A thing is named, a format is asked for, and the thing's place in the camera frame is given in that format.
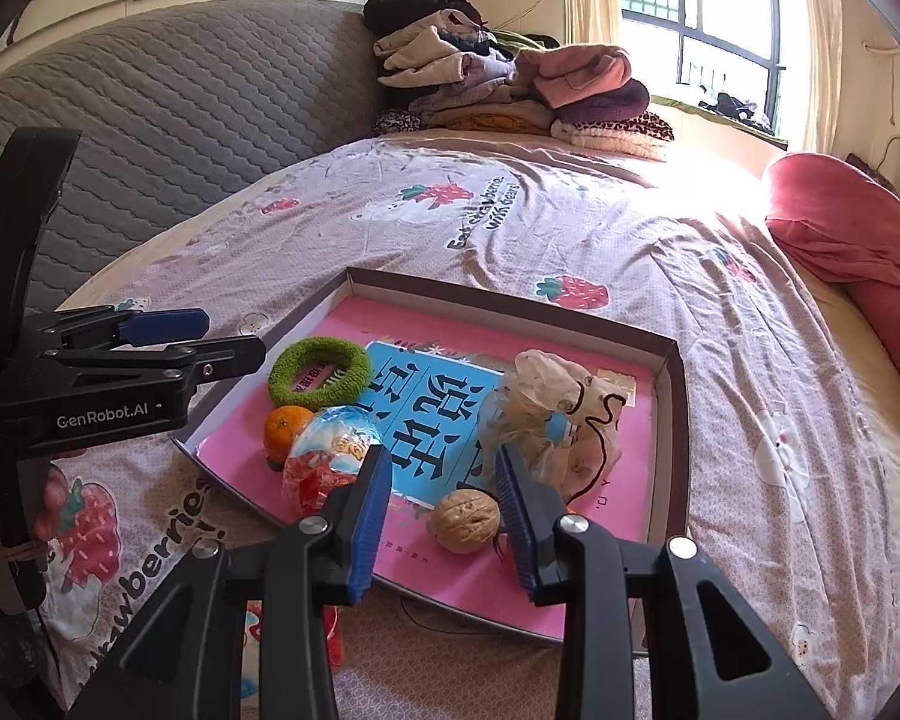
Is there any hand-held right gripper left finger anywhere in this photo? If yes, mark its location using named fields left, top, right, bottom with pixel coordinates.
left=67, top=444, right=395, bottom=720

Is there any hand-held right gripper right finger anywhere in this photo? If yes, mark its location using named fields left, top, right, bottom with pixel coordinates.
left=493, top=441, right=833, bottom=720

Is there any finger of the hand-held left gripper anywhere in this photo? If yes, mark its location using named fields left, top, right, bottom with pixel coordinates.
left=19, top=307, right=211, bottom=350
left=41, top=335, right=267, bottom=391

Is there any brown walnut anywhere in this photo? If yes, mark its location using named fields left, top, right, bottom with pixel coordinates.
left=429, top=489, right=502, bottom=554

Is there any red toy egg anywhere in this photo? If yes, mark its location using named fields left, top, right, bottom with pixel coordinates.
left=281, top=405, right=385, bottom=518

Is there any green knitted hair ring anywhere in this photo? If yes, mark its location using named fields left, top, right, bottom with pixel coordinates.
left=268, top=337, right=374, bottom=412

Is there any cream scrunchie with black trim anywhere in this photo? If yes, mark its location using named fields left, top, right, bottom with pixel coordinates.
left=487, top=349, right=625, bottom=500

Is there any grey shallow cardboard box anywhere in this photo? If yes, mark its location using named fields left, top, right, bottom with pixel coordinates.
left=171, top=266, right=691, bottom=646

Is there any person's left hand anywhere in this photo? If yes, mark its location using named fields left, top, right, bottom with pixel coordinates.
left=34, top=463, right=70, bottom=542

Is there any pink book with blue label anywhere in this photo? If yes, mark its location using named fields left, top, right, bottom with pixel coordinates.
left=195, top=296, right=657, bottom=642

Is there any orange tangerine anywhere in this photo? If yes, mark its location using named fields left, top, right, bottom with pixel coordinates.
left=262, top=405, right=317, bottom=466

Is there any grey quilted headboard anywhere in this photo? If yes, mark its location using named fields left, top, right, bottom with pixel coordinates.
left=0, top=0, right=387, bottom=316

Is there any strawberry print bedsheet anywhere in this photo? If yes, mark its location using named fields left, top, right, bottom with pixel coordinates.
left=45, top=127, right=900, bottom=720

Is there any pile of folded clothes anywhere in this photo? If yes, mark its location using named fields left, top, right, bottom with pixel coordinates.
left=364, top=0, right=676, bottom=162

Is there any pink quilted blanket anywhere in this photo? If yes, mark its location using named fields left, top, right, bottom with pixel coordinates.
left=844, top=206, right=900, bottom=428

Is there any pink pillow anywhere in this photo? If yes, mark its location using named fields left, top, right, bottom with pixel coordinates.
left=763, top=152, right=900, bottom=290

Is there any dark cloth bundle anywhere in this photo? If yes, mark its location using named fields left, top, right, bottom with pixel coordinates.
left=701, top=90, right=777, bottom=136

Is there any black bag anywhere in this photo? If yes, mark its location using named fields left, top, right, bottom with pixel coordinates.
left=847, top=154, right=900, bottom=188

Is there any barred window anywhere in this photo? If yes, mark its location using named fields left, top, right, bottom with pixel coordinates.
left=615, top=0, right=788, bottom=140

